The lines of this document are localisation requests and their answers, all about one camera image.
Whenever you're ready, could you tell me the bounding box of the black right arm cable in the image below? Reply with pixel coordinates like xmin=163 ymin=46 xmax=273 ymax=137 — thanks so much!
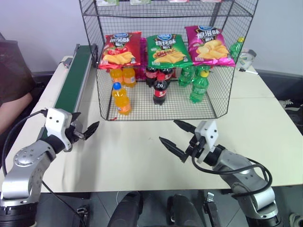
xmin=191 ymin=140 xmax=273 ymax=198

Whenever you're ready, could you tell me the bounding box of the black and white marker pen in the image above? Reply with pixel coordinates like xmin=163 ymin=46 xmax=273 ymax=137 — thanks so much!
xmin=238 ymin=68 xmax=259 ymax=75

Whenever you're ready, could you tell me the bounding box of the grey shoe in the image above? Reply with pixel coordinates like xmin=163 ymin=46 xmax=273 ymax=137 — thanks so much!
xmin=289 ymin=212 xmax=303 ymax=227

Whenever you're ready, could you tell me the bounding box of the green potato chips bag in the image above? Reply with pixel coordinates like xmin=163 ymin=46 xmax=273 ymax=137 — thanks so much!
xmin=146 ymin=34 xmax=194 ymax=69

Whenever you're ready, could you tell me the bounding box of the black patterned floor mat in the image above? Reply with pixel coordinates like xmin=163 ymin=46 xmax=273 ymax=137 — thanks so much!
xmin=277 ymin=99 xmax=303 ymax=137

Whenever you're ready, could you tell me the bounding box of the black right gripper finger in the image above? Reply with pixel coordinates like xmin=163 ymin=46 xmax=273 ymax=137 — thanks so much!
xmin=159 ymin=136 xmax=190 ymax=164
xmin=173 ymin=119 xmax=198 ymax=136

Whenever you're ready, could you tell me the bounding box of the cola bottle red cap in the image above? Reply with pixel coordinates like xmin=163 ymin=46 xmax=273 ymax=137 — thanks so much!
xmin=152 ymin=73 xmax=169 ymax=105

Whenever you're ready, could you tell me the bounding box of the green snack pack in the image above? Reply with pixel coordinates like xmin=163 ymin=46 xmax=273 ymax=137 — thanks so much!
xmin=97 ymin=0 xmax=120 ymax=7
xmin=129 ymin=0 xmax=152 ymax=6

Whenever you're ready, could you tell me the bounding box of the orange soda bottle blue cap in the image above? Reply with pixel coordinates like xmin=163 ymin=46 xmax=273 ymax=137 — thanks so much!
xmin=111 ymin=82 xmax=132 ymax=116

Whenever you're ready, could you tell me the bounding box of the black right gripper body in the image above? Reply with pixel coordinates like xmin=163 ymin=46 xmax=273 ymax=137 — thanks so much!
xmin=185 ymin=133 xmax=207 ymax=158

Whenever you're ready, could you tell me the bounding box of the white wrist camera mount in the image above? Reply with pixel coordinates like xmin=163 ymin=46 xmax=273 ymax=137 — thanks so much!
xmin=44 ymin=108 xmax=73 ymax=152
xmin=194 ymin=120 xmax=220 ymax=164

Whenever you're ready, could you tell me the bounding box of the magenta snack bag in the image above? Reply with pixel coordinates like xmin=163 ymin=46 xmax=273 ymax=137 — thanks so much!
xmin=136 ymin=37 xmax=149 ymax=81

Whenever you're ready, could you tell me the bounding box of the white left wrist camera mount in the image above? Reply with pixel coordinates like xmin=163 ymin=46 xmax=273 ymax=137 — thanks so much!
xmin=44 ymin=108 xmax=73 ymax=152

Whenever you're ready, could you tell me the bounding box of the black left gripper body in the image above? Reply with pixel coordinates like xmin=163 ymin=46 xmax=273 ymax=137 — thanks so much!
xmin=64 ymin=120 xmax=86 ymax=144

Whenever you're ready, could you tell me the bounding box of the green soda bottle yellow cap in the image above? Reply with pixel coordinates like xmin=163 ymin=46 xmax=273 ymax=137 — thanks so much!
xmin=190 ymin=70 xmax=210 ymax=104
xmin=229 ymin=37 xmax=245 ymax=62

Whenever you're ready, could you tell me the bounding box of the green conveyor belt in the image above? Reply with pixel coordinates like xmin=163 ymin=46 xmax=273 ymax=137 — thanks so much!
xmin=36 ymin=44 xmax=98 ymax=142

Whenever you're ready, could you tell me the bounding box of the pink potato chips bag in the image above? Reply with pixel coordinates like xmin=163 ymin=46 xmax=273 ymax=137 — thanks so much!
xmin=184 ymin=25 xmax=236 ymax=67

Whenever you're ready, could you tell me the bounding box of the person in dark clothing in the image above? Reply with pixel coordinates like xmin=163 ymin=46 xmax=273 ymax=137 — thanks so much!
xmin=0 ymin=32 xmax=36 ymax=135

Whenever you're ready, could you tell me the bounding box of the black table clamp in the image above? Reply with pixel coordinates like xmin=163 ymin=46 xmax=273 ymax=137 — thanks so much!
xmin=203 ymin=191 xmax=223 ymax=227
xmin=75 ymin=205 xmax=90 ymax=227

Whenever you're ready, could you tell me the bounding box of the red potato chips bag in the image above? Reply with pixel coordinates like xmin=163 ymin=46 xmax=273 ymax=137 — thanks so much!
xmin=98 ymin=31 xmax=142 ymax=70

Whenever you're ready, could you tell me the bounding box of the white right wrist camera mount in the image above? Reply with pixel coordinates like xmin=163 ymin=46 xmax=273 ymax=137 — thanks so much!
xmin=194 ymin=120 xmax=220 ymax=164

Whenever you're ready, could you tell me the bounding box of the dark rounded shape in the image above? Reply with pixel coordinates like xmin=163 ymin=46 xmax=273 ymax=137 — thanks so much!
xmin=107 ymin=191 xmax=144 ymax=227
xmin=167 ymin=193 xmax=207 ymax=227

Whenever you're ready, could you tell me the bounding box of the black wire mesh shelf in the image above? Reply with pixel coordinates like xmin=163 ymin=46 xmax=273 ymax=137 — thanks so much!
xmin=79 ymin=0 xmax=259 ymax=122

